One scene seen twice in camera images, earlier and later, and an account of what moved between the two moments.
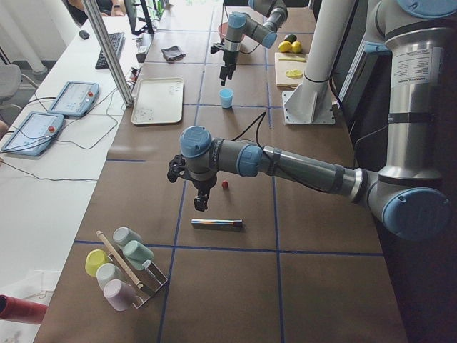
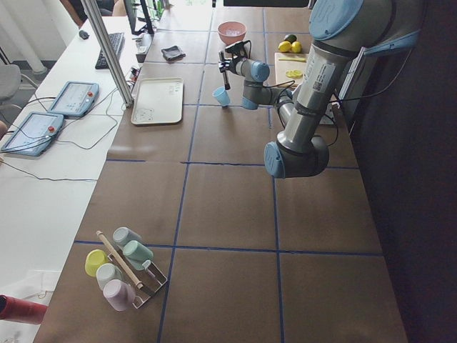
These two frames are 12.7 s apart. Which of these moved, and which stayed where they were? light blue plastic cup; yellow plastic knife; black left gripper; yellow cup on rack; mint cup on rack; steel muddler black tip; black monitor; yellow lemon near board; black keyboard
Moved: black left gripper; light blue plastic cup; steel muddler black tip
Stayed: yellow plastic knife; black keyboard; yellow cup on rack; black monitor; mint cup on rack; yellow lemon near board
